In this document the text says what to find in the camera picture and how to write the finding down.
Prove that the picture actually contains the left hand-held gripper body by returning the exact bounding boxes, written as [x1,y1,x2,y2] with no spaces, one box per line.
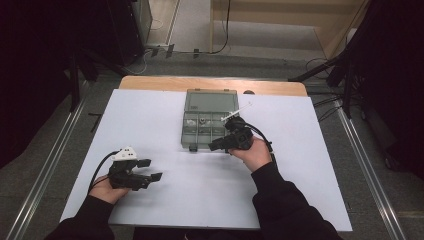
[108,145,154,192]

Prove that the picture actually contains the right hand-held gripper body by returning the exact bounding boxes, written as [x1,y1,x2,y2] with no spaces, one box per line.
[219,101,255,154]

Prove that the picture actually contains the grey clear plastic organizer box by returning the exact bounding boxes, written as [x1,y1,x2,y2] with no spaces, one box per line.
[180,88,248,153]

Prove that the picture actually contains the person's right hand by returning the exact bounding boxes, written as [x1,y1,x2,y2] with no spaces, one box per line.
[228,135,274,173]

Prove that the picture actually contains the person's left hand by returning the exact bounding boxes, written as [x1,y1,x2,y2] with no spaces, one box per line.
[89,174,132,205]

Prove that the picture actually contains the white table board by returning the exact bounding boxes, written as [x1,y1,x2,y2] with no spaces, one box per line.
[59,88,353,232]

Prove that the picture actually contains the wooden table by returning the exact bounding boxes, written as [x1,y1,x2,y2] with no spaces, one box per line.
[118,75,308,98]

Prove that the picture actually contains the black stand leg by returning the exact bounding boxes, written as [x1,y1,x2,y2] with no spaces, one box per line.
[288,56,344,83]
[68,49,81,113]

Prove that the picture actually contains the light wooden furniture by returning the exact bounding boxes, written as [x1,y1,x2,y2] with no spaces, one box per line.
[209,0,371,59]

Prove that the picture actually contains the dark metal cabinet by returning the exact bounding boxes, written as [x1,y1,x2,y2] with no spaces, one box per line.
[106,0,154,66]

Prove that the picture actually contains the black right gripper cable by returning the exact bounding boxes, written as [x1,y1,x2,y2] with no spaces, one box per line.
[244,122,279,171]

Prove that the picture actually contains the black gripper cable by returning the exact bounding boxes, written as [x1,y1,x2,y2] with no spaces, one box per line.
[88,150,121,194]
[244,122,279,171]

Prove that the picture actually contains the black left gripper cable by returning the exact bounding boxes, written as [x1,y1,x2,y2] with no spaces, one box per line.
[88,150,121,194]

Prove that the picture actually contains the metal floor rail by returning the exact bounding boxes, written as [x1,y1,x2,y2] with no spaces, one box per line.
[334,99,406,240]
[6,96,89,240]

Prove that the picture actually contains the white floor cable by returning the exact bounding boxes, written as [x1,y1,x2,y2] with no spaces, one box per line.
[123,49,149,76]

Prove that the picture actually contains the black floor cables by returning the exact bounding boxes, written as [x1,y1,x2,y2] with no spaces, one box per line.
[313,89,346,123]

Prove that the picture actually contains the black hanging cable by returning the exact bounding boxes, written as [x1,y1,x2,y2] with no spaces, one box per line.
[213,0,232,55]

